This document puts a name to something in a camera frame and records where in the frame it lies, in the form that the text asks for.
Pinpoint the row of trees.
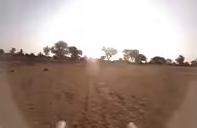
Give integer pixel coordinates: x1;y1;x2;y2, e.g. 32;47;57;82
0;40;197;67

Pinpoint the robot's own part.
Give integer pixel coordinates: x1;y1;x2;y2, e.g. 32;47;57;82
126;121;138;128
55;119;68;128

